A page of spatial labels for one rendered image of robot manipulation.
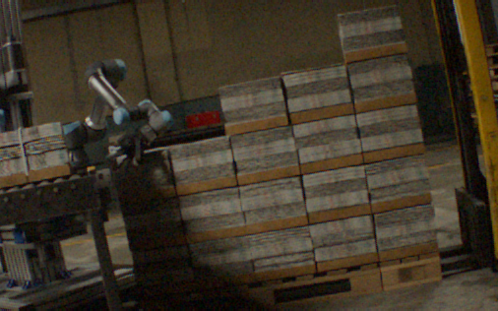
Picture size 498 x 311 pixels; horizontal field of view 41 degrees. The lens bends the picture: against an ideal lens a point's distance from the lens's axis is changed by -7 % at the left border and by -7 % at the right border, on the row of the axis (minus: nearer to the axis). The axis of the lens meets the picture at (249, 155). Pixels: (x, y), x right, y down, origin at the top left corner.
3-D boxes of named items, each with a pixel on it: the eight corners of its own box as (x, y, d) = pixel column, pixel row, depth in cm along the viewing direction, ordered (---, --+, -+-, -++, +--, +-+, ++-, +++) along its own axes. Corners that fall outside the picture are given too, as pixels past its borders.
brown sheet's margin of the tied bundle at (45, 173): (72, 171, 314) (71, 161, 314) (70, 173, 286) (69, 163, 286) (39, 177, 310) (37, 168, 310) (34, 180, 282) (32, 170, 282)
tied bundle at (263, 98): (237, 133, 360) (228, 89, 359) (294, 123, 356) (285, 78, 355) (225, 137, 323) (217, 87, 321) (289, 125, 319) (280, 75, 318)
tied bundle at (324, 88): (294, 123, 356) (285, 78, 354) (351, 113, 352) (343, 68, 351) (290, 125, 318) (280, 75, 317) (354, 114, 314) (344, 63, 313)
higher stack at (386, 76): (378, 272, 356) (336, 23, 350) (434, 261, 352) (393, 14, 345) (382, 291, 318) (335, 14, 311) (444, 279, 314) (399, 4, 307)
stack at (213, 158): (163, 303, 373) (132, 153, 368) (380, 272, 356) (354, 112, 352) (145, 325, 334) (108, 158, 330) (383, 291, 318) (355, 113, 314)
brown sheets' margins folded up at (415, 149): (375, 245, 355) (342, 57, 350) (429, 235, 351) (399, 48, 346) (378, 262, 317) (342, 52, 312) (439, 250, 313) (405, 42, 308)
